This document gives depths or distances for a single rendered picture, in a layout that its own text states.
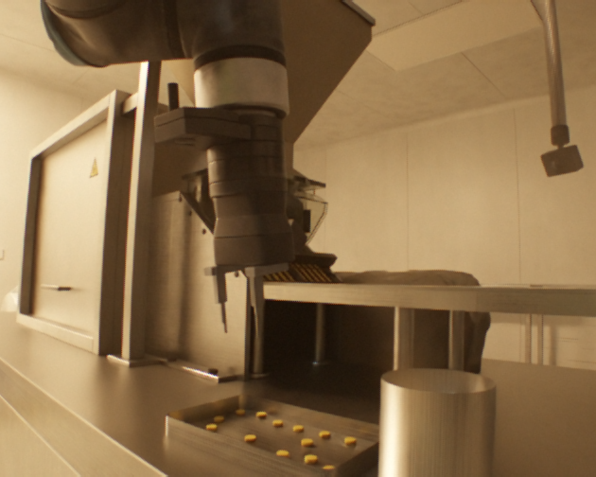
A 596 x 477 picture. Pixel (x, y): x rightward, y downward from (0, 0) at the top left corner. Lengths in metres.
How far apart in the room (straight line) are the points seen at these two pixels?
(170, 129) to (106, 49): 0.12
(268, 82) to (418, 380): 0.28
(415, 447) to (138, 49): 0.40
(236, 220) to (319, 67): 0.56
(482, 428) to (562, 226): 4.06
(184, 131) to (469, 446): 0.30
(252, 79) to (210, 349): 0.49
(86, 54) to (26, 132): 4.00
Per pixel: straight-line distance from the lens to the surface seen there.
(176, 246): 0.86
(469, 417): 0.31
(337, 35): 0.94
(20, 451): 0.84
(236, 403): 0.55
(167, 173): 1.01
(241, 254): 0.41
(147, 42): 0.45
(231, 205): 0.41
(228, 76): 0.41
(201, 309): 0.78
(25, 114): 4.50
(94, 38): 0.44
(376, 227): 5.10
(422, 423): 0.30
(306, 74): 0.90
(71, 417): 0.58
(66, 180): 1.29
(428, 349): 0.79
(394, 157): 5.14
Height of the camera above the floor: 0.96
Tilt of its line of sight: 5 degrees up
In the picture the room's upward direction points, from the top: 1 degrees clockwise
